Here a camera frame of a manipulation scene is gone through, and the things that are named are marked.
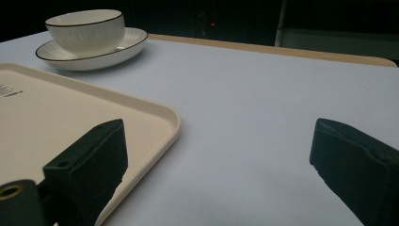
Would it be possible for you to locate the beige plastic tray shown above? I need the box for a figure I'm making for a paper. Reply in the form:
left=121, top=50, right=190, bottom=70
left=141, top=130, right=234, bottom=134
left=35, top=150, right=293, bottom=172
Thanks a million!
left=0, top=62, right=182, bottom=226

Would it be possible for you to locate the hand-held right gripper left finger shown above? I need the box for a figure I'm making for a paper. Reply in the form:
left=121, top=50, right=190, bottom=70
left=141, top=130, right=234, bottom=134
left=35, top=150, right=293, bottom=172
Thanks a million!
left=42, top=118, right=129, bottom=226

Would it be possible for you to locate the white black-rimmed plate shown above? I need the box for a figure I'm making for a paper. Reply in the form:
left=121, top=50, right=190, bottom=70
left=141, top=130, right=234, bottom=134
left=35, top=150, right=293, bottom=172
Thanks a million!
left=35, top=26, right=149, bottom=72

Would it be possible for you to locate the white ribbed bowl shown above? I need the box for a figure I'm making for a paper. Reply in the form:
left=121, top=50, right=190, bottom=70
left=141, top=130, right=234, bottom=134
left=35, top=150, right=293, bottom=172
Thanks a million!
left=44, top=8, right=126, bottom=58

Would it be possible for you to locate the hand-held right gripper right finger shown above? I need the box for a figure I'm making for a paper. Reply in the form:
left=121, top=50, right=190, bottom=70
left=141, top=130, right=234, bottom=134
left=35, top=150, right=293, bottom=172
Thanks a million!
left=309, top=118, right=399, bottom=226

